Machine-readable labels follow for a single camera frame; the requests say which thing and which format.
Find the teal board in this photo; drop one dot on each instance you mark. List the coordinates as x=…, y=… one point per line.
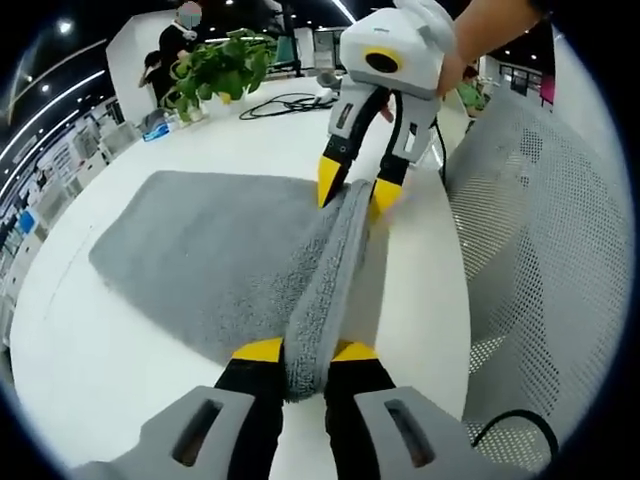
x=286, y=50

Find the dark grey pouch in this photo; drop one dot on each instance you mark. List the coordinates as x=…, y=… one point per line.
x=156, y=118

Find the blue wipe pack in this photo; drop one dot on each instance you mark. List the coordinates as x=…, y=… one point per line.
x=157, y=132

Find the white power adapter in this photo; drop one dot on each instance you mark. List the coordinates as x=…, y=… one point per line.
x=326, y=93

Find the person's right hand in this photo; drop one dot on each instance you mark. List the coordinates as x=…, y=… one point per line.
x=452, y=75

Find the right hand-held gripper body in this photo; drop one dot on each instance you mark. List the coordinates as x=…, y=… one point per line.
x=415, y=65

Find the white table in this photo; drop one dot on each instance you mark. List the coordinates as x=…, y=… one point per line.
x=150, y=365

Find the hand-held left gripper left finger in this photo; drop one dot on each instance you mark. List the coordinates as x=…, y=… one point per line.
x=250, y=400

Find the grey cup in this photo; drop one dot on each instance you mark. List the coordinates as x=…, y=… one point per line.
x=330, y=80

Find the grey towel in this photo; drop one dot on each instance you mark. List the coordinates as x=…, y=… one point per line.
x=210, y=250

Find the magenta panel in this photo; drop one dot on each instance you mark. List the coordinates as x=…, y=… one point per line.
x=549, y=87

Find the green potted plant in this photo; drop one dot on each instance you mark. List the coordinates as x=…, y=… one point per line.
x=225, y=65

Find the grey mesh office chair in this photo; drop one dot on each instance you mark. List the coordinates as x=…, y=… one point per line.
x=550, y=250

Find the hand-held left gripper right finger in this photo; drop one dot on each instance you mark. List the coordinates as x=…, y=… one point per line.
x=355, y=400

